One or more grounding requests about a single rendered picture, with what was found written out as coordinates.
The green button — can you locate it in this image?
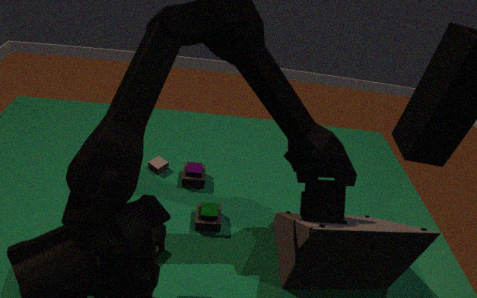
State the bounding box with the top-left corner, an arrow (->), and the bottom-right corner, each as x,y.
196,202 -> 221,232

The tan cube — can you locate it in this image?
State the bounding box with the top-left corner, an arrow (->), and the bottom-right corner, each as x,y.
148,156 -> 169,175

